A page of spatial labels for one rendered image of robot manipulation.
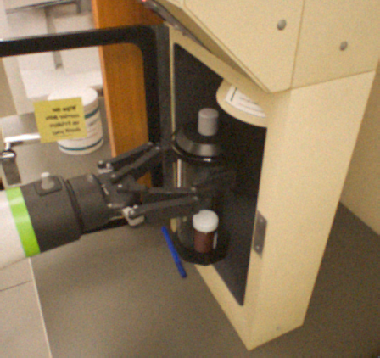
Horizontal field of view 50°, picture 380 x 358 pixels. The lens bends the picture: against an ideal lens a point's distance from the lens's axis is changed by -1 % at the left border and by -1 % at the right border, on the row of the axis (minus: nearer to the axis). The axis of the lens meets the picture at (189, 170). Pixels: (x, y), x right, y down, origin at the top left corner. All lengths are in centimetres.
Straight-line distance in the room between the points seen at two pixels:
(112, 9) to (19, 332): 155
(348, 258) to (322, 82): 54
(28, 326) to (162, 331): 129
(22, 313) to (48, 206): 153
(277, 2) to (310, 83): 10
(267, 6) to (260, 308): 44
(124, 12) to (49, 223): 36
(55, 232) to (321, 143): 33
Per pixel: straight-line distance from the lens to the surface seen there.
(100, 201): 54
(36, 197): 53
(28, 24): 174
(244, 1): 35
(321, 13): 40
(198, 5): 33
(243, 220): 83
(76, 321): 79
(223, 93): 57
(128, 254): 87
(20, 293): 211
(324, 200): 55
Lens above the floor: 158
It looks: 37 degrees down
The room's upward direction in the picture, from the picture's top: straight up
